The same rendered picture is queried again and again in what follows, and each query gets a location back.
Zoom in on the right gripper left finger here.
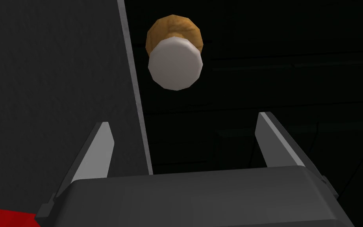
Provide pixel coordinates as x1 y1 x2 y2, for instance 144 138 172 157
55 121 115 199

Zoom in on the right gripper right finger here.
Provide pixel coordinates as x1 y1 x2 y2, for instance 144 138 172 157
254 111 324 183

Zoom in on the white and brown door knob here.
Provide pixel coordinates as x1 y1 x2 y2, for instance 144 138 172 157
145 14 204 92

